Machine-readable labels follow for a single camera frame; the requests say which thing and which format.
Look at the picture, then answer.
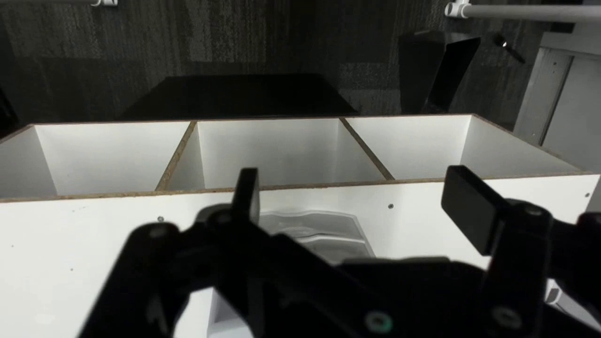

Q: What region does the black bin on floor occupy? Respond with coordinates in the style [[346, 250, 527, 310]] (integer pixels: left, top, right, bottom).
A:
[[399, 30, 482, 107]]

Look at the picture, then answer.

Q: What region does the white shelf cabinet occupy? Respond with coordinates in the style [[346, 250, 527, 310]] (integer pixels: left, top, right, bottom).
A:
[[0, 115, 600, 338]]

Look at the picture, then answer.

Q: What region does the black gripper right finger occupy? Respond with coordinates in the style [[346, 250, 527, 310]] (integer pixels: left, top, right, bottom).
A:
[[442, 166, 555, 256]]

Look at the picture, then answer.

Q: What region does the white pipe frame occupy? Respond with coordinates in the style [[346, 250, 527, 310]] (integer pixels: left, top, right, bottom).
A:
[[444, 0, 601, 23]]

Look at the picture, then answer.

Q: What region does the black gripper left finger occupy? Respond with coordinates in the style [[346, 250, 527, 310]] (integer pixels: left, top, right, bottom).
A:
[[232, 167, 262, 224]]

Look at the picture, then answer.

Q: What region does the white plastic drawer unit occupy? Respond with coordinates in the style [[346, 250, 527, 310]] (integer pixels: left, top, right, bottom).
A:
[[209, 209, 382, 338]]

